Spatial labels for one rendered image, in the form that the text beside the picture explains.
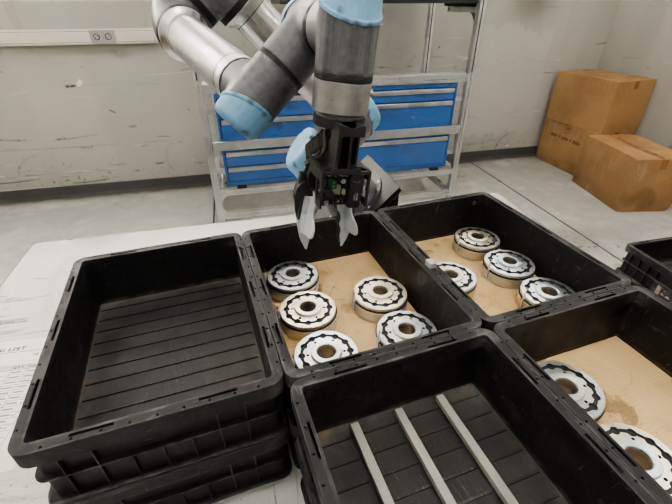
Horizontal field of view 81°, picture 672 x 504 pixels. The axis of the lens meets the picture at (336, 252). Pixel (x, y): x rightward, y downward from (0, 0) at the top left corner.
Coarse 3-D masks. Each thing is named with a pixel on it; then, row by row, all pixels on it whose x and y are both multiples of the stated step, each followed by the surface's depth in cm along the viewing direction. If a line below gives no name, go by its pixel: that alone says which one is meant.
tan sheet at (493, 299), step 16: (432, 240) 97; (448, 240) 97; (432, 256) 91; (448, 256) 91; (480, 272) 86; (480, 288) 81; (496, 288) 81; (480, 304) 77; (496, 304) 77; (512, 304) 77
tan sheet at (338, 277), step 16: (352, 256) 91; (368, 256) 91; (320, 272) 86; (336, 272) 86; (352, 272) 86; (368, 272) 86; (384, 272) 86; (320, 288) 81; (336, 288) 81; (352, 288) 81; (336, 304) 77; (352, 304) 77; (352, 320) 73; (352, 336) 69; (368, 336) 69
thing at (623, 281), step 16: (480, 192) 97; (384, 208) 89; (400, 208) 90; (512, 208) 89; (528, 224) 84; (560, 240) 78; (592, 256) 73; (608, 272) 69; (592, 288) 65; (608, 288) 65; (544, 304) 61; (560, 304) 61; (496, 320) 58
